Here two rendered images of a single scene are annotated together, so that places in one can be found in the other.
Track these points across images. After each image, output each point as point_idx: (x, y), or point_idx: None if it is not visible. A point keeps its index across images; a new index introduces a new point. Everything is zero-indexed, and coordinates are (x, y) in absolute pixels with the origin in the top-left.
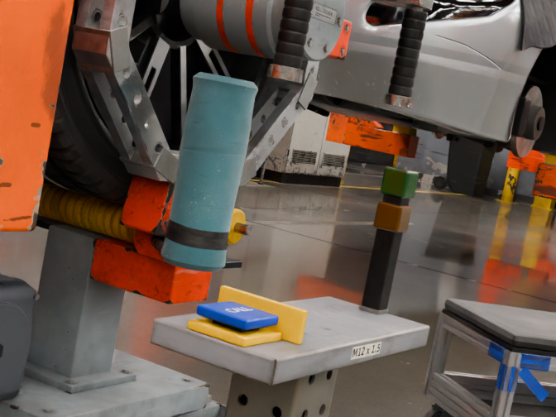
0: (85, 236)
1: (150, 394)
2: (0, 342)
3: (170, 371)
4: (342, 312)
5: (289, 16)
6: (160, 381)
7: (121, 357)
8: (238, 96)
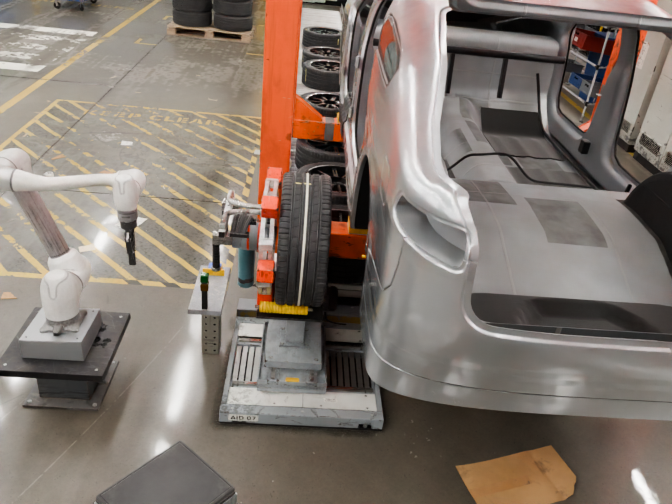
0: None
1: (268, 341)
2: None
3: (279, 359)
4: (209, 300)
5: None
6: (275, 351)
7: (297, 357)
8: None
